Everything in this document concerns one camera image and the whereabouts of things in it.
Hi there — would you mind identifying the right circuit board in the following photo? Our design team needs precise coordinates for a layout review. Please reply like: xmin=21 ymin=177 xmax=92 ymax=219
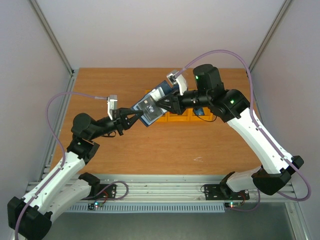
xmin=224 ymin=201 xmax=244 ymax=209

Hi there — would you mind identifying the right aluminium frame post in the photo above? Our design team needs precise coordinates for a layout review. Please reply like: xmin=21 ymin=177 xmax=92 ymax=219
xmin=249 ymin=0 xmax=294 ymax=72

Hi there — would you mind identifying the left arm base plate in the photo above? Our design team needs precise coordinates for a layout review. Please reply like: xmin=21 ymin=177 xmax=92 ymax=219
xmin=82 ymin=184 xmax=117 ymax=200

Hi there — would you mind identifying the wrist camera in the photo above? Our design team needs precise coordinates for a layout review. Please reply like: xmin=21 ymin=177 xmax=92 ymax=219
xmin=166 ymin=70 xmax=188 ymax=96
xmin=106 ymin=94 xmax=118 ymax=120

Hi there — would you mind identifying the yellow bin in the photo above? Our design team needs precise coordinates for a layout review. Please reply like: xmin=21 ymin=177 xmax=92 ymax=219
xmin=146 ymin=88 xmax=164 ymax=122
xmin=187 ymin=88 xmax=215 ymax=123
xmin=165 ymin=110 xmax=190 ymax=122

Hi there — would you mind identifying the blue card holder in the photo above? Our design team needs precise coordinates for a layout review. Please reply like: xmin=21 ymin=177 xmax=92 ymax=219
xmin=131 ymin=80 xmax=179 ymax=127

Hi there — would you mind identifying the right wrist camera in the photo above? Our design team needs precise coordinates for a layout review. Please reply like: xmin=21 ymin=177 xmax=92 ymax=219
xmin=166 ymin=70 xmax=188 ymax=96

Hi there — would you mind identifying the middle yellow bin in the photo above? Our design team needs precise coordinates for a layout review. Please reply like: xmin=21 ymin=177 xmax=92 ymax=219
xmin=165 ymin=110 xmax=190 ymax=122

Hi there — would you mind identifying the aluminium rail base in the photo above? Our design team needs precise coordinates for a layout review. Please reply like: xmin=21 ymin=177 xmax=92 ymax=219
xmin=92 ymin=173 xmax=296 ymax=203

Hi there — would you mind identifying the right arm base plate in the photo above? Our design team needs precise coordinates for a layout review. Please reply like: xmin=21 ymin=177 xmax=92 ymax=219
xmin=200 ymin=184 xmax=250 ymax=202

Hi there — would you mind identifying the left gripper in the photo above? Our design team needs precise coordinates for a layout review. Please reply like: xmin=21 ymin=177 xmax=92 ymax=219
xmin=89 ymin=107 xmax=144 ymax=140

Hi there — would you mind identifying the blue credit card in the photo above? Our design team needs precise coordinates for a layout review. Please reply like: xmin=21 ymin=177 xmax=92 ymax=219
xmin=193 ymin=108 xmax=205 ymax=116

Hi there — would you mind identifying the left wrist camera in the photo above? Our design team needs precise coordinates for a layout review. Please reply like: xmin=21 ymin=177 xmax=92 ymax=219
xmin=106 ymin=94 xmax=118 ymax=120

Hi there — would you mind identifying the aluminium frame post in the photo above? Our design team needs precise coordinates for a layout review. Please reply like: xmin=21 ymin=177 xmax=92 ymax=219
xmin=249 ymin=0 xmax=294 ymax=72
xmin=28 ymin=0 xmax=74 ymax=76

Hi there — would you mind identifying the left yellow bin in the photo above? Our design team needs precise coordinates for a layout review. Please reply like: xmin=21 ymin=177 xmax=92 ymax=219
xmin=146 ymin=88 xmax=164 ymax=122

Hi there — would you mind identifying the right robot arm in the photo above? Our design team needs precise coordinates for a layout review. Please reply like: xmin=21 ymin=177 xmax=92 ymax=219
xmin=156 ymin=64 xmax=304 ymax=199

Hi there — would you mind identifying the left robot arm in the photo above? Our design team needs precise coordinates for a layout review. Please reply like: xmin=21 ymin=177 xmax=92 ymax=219
xmin=7 ymin=108 xmax=143 ymax=240

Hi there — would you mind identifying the circuit board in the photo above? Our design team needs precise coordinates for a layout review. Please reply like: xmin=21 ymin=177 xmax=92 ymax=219
xmin=87 ymin=202 xmax=104 ymax=211
xmin=224 ymin=201 xmax=244 ymax=209

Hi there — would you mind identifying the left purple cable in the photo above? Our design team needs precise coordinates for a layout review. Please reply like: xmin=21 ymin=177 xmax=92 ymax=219
xmin=13 ymin=91 xmax=111 ymax=240

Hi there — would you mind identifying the grey slotted cable duct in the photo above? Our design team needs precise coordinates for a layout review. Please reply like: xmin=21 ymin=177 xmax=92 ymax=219
xmin=66 ymin=202 xmax=225 ymax=214

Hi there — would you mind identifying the left aluminium frame post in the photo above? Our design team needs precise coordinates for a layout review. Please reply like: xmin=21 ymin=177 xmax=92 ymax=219
xmin=28 ymin=0 xmax=74 ymax=76

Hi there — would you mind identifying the right yellow bin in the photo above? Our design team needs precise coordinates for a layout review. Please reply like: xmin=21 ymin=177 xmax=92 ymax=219
xmin=187 ymin=88 xmax=215 ymax=123

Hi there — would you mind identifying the left circuit board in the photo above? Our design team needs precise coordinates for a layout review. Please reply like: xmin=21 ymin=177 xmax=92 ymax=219
xmin=87 ymin=202 xmax=104 ymax=211

